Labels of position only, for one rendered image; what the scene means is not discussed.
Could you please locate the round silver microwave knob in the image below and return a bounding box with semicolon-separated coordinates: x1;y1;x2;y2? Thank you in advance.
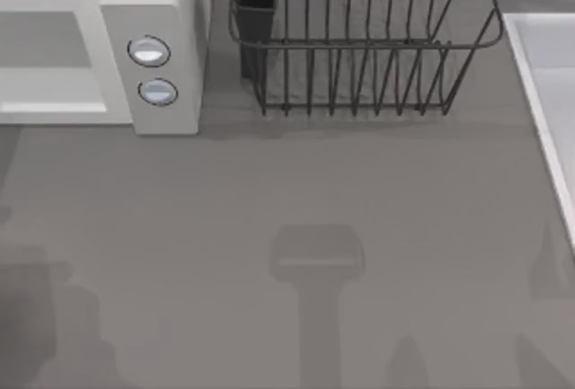
137;77;180;107
127;34;172;68

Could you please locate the microwave oven door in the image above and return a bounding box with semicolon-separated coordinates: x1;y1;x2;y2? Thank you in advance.
0;0;134;126

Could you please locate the white sink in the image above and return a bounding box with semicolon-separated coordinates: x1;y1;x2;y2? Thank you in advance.
501;12;575;259

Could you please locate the dark wire dish rack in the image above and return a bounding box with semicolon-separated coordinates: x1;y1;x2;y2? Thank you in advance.
226;0;504;118

